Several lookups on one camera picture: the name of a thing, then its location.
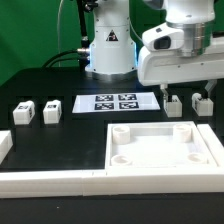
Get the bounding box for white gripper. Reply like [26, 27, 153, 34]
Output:
[137, 23, 224, 109]

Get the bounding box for white square tabletop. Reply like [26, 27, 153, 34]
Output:
[105, 121, 218, 169]

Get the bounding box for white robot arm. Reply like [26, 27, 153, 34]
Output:
[86, 0, 224, 86]

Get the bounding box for white marker sheet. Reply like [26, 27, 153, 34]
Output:
[72, 92, 160, 113]

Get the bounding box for white left fence block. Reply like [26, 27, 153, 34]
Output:
[0, 130, 13, 164]

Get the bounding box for black cable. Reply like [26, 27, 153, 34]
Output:
[42, 49, 88, 69]

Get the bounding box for white thin cable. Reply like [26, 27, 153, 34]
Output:
[56, 0, 66, 68]

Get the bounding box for white front fence wall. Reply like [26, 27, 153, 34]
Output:
[0, 166, 224, 198]

